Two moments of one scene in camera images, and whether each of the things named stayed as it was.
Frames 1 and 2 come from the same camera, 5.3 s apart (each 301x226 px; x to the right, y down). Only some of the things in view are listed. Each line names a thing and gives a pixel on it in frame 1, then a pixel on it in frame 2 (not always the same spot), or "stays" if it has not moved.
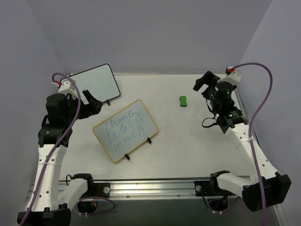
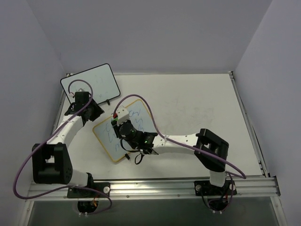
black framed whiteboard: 99,81 stays
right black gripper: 207,88 → 116,131
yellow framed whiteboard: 124,131 stays
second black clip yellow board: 127,156 stays
